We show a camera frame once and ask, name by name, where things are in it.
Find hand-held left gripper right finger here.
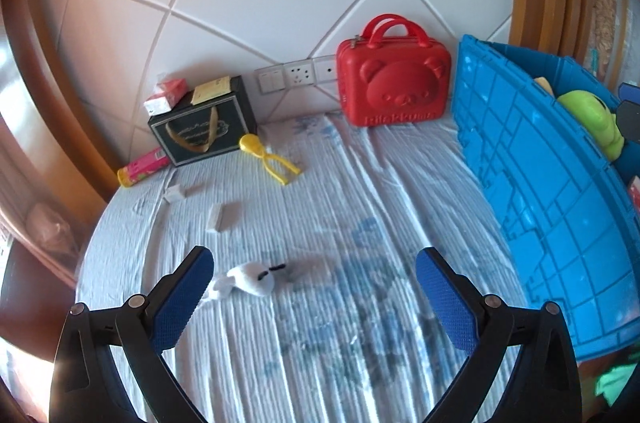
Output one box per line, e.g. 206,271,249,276
415,246,584,423

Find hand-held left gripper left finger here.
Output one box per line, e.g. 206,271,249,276
49,245,215,423

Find green frog plush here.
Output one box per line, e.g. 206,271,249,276
556,90,627,162

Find white dog plush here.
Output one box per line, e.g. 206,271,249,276
202,260,288,302

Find blue plastic crate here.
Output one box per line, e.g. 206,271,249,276
450,34,640,361

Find flat white box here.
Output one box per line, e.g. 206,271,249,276
206,203,241,234

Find pink cylindrical can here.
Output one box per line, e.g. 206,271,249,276
117,150,172,189

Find light blue bed sheet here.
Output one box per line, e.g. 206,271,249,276
75,113,581,423

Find clear plastic bag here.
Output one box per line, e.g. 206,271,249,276
25,202,87,256

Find dark wooden nightstand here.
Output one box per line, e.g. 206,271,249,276
0,243,77,334

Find black gift bag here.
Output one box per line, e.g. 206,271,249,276
147,76,258,168

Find yellow plastic tongs toy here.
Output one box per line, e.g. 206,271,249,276
238,133,302,187

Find bright green cloth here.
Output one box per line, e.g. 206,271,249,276
595,363,640,409

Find pink tissue pack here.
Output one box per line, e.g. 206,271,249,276
143,78,187,115

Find yellow card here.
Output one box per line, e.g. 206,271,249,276
192,76,232,105

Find red bear suitcase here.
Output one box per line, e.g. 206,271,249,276
336,14,453,127

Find wall light switch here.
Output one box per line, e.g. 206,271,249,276
257,67,287,95

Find white wall socket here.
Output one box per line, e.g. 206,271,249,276
312,56,341,84
284,60,317,88

